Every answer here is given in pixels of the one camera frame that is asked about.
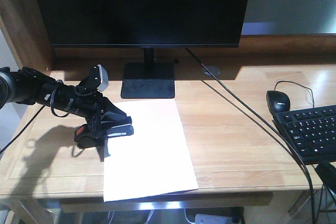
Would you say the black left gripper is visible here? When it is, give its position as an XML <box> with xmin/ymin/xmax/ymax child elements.
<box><xmin>49</xmin><ymin>80</ymin><xmax>131</xmax><ymax>132</ymax></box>

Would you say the black and orange stapler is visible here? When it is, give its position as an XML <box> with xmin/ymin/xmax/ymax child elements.
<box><xmin>74</xmin><ymin>124</ymin><xmax>134</xmax><ymax>149</ymax></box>

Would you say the white paper sheet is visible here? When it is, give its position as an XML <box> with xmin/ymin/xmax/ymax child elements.
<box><xmin>103</xmin><ymin>99</ymin><xmax>198</xmax><ymax>201</ymax></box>

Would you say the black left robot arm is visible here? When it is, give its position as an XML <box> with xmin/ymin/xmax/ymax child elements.
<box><xmin>1</xmin><ymin>65</ymin><xmax>132</xmax><ymax>137</ymax></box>

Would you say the black monitor stand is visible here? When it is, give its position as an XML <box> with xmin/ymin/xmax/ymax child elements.
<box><xmin>121</xmin><ymin>48</ymin><xmax>175</xmax><ymax>99</ymax></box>

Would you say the black computer monitor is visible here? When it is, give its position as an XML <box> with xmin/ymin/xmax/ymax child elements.
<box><xmin>37</xmin><ymin>0</ymin><xmax>248</xmax><ymax>48</ymax></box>

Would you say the black computer mouse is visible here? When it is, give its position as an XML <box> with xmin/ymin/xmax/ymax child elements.
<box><xmin>266</xmin><ymin>90</ymin><xmax>290</xmax><ymax>115</ymax></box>

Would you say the black computer keyboard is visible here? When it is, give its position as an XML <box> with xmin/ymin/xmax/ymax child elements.
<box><xmin>273</xmin><ymin>105</ymin><xmax>335</xmax><ymax>165</ymax></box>

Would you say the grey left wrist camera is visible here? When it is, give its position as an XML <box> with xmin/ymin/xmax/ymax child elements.
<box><xmin>89</xmin><ymin>64</ymin><xmax>109</xmax><ymax>92</ymax></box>

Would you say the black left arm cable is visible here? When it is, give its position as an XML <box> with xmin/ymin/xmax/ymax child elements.
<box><xmin>0</xmin><ymin>84</ymin><xmax>79</xmax><ymax>155</ymax></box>

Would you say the grey desk cable grommet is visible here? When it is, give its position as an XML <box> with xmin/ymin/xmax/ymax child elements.
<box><xmin>202</xmin><ymin>66</ymin><xmax>221</xmax><ymax>77</ymax></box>

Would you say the thin mouse cable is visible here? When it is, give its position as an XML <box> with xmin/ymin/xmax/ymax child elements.
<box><xmin>274</xmin><ymin>80</ymin><xmax>316</xmax><ymax>109</ymax></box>

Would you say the black monitor cable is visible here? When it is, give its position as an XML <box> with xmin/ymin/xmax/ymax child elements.
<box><xmin>185</xmin><ymin>48</ymin><xmax>316</xmax><ymax>224</ymax></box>

